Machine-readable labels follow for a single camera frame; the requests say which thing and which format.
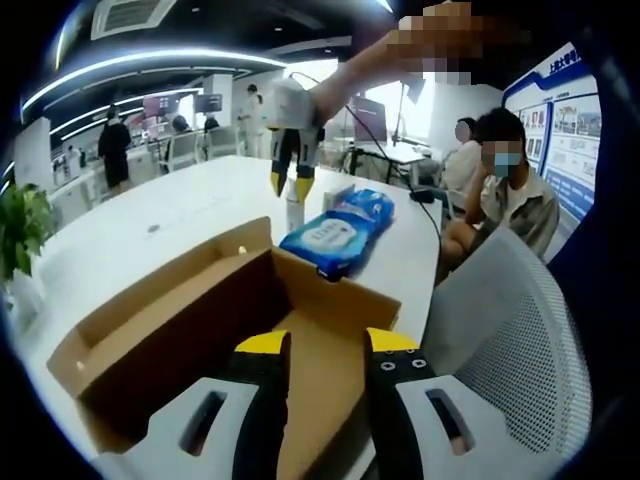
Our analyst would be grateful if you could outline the dark monitor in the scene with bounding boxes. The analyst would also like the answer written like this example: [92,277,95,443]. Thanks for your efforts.
[193,93,224,114]

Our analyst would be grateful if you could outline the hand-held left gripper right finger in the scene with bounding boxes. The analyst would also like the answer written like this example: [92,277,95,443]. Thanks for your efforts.
[363,327,509,480]

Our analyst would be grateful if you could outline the blue wet wipes soft item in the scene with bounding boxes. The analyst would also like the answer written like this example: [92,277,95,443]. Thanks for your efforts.
[278,209,382,281]

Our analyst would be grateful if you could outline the small white carton box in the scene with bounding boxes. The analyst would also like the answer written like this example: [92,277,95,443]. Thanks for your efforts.
[322,187,354,214]

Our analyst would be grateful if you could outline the white side desk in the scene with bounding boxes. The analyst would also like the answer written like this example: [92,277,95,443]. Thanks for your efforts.
[349,142,431,186]

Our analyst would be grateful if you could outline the purple wall screen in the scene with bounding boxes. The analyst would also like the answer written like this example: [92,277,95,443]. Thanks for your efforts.
[142,93,176,124]

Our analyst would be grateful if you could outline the ceiling air vent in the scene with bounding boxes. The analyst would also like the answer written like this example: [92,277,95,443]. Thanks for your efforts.
[89,0,176,41]

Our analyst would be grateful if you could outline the desk monitor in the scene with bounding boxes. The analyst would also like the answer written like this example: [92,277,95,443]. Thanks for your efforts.
[352,97,389,144]

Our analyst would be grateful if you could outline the blue white printed board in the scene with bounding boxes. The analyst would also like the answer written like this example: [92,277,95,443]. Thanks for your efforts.
[502,47,601,224]

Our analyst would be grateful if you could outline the white tube with cap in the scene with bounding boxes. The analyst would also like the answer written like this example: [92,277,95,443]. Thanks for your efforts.
[285,179,307,236]

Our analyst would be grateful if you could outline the blue plastic soft packet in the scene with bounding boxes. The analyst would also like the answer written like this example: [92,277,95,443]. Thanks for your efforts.
[339,188,397,226]

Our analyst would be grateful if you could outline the grey mesh office chair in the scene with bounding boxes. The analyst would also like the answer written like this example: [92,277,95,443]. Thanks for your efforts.
[424,227,594,461]

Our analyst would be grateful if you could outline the brown cardboard shoe box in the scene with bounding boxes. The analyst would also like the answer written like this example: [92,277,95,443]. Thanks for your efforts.
[46,215,404,480]

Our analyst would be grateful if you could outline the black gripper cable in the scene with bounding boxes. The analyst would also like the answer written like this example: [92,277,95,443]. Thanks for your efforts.
[288,71,446,246]

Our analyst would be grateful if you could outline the person's navy clothing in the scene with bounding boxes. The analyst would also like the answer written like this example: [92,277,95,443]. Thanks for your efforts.
[524,0,640,281]

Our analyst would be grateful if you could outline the white ceiling light strip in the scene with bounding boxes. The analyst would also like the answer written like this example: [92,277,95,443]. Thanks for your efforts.
[22,47,289,121]

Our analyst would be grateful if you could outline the green potted plant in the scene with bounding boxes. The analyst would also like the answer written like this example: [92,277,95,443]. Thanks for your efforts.
[0,182,55,321]

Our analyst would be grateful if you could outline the white office chair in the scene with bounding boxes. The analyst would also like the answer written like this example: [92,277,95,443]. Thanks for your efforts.
[204,127,239,161]
[164,132,201,171]

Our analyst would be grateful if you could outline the black studio light on stand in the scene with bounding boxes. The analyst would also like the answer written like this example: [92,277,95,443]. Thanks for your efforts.
[389,74,429,149]

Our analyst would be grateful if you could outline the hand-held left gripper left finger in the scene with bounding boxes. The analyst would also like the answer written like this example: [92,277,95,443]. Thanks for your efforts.
[117,329,294,480]

